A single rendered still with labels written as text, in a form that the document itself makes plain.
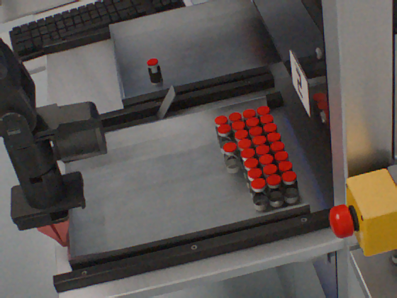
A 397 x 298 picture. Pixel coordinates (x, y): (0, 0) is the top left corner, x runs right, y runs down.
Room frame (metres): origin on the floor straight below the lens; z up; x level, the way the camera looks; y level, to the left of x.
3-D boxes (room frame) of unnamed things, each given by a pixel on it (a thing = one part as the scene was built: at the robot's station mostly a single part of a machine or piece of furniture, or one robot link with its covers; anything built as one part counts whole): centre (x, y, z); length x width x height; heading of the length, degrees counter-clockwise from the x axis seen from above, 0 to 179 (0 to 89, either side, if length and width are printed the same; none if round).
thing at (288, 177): (0.86, -0.11, 0.90); 0.18 x 0.02 x 0.05; 3
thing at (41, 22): (1.53, 0.18, 0.82); 0.40 x 0.14 x 0.02; 101
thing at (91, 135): (0.78, 0.18, 1.11); 0.11 x 0.09 x 0.12; 93
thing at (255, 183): (0.86, -0.06, 0.90); 0.18 x 0.02 x 0.05; 3
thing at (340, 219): (0.61, -0.15, 0.99); 0.04 x 0.04 x 0.04; 3
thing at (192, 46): (1.20, -0.04, 0.90); 0.34 x 0.26 x 0.04; 93
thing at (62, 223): (0.77, 0.23, 0.94); 0.07 x 0.07 x 0.09; 3
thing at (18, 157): (0.77, 0.21, 1.07); 0.07 x 0.06 x 0.07; 93
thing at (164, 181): (0.85, 0.05, 0.90); 0.34 x 0.26 x 0.04; 93
